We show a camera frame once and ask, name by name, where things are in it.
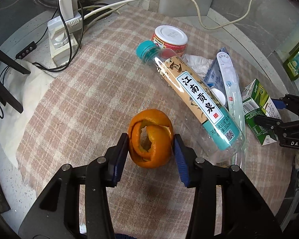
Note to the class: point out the green milk carton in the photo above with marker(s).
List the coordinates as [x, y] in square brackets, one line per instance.
[255, 104]

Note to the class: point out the green box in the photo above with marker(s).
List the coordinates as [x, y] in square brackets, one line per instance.
[297, 62]

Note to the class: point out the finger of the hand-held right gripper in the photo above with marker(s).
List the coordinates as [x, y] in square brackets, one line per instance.
[286, 132]
[292, 103]

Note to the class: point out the white cloth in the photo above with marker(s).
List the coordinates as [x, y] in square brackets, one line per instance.
[24, 97]

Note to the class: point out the black stand legs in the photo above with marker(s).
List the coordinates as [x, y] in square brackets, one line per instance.
[4, 57]

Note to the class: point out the white round cap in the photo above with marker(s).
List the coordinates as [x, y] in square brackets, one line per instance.
[219, 94]

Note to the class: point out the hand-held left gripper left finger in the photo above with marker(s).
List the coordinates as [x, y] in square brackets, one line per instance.
[120, 155]

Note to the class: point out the orange peel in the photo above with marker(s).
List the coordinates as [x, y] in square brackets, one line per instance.
[159, 127]

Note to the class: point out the white charger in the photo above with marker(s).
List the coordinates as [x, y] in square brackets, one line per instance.
[65, 6]

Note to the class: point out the black inline controller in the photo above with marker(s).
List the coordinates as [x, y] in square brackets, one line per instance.
[26, 50]

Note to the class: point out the white tissue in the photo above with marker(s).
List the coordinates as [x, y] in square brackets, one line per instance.
[198, 63]

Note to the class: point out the white and red plastic cup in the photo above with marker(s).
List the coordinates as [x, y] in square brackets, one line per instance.
[170, 36]

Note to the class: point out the white power strip with chargers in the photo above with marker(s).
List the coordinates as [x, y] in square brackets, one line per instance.
[70, 42]

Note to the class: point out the clear plastic water bottle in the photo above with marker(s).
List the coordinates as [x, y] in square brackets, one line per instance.
[196, 97]

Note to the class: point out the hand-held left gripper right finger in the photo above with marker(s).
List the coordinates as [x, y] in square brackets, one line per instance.
[180, 160]

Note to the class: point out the plaid cloth mat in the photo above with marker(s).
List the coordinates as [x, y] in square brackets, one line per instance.
[94, 97]

